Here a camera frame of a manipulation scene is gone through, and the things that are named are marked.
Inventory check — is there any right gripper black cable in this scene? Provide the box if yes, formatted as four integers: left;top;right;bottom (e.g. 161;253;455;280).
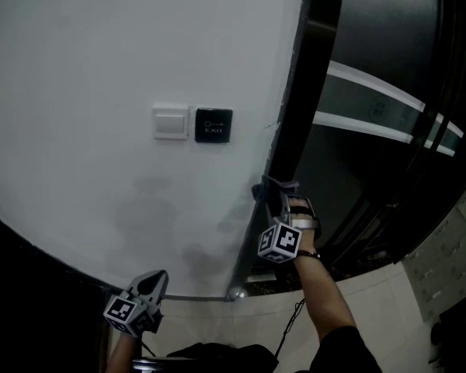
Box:
273;297;308;359

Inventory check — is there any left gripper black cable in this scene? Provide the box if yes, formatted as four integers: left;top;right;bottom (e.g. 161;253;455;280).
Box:
139;339;157;359

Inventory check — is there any white locker cabinet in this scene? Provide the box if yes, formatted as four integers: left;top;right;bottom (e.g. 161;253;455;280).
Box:
402;184;466;324

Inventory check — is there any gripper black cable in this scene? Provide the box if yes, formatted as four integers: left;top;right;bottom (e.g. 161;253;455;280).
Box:
273;297;308;359
139;339;157;359

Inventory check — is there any dark grey cleaning cloth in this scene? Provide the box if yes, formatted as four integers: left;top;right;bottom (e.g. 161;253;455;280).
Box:
251;175;301;213

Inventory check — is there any glass door with frosted stripes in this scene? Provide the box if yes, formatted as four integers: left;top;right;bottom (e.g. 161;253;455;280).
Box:
252;0;466;283

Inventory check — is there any black waist pack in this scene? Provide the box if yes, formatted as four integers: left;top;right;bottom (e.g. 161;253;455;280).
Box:
131;342;280;373

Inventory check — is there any person's black clothing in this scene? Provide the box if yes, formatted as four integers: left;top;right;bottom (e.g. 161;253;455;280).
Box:
309;326;384;373

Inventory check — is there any black exit button panel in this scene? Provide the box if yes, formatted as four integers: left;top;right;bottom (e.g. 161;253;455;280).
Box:
193;106;234;144

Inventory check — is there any person's right hand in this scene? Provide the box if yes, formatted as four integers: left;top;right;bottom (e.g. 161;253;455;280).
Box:
286;195;318;220

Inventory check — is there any person's left forearm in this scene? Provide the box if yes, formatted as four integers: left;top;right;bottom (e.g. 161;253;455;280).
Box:
105;334;141;373

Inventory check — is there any dark furniture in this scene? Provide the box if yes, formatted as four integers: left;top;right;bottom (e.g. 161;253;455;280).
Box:
429;297;466;373

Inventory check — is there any person's right forearm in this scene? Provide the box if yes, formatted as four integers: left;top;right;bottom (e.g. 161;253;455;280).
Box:
294;228;359;343

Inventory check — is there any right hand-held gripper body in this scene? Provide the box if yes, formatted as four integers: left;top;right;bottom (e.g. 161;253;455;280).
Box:
257;215;322;264

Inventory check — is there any white wall light switch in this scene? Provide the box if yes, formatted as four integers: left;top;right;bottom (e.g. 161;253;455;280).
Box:
151;104;190;141

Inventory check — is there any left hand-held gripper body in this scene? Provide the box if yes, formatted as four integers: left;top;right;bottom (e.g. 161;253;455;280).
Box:
103;288;165;338

